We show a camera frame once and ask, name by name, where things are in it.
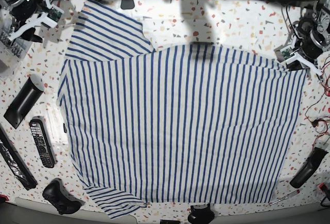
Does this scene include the clear plastic screw box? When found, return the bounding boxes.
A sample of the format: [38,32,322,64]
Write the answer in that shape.
[1,27,31,81]

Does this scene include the black game controller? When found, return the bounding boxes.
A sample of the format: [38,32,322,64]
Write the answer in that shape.
[42,180,81,215]

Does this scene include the red tipped screwdriver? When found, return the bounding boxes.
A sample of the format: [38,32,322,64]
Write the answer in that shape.
[269,189,301,206]

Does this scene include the long black wrapped bar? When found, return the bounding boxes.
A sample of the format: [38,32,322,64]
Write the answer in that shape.
[1,126,38,190]

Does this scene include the red and black wires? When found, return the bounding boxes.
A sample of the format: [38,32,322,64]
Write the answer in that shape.
[304,56,330,134]

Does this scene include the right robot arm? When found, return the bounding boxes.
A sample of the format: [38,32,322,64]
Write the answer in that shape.
[1,0,64,43]

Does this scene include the blue white striped t-shirt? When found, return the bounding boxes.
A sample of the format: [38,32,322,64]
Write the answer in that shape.
[57,0,306,219]

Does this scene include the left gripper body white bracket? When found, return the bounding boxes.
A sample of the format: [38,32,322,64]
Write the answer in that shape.
[275,45,323,76]

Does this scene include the black TV remote control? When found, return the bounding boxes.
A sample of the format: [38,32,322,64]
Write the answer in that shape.
[29,118,56,168]

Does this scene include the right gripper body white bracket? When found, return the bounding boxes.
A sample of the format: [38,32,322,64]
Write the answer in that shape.
[9,0,64,41]

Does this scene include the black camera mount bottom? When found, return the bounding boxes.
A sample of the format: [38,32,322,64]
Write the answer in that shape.
[188,203,215,224]

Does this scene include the black handle right side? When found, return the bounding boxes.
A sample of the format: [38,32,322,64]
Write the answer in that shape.
[290,148,328,189]

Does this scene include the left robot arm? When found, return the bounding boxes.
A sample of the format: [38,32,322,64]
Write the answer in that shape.
[275,0,329,81]

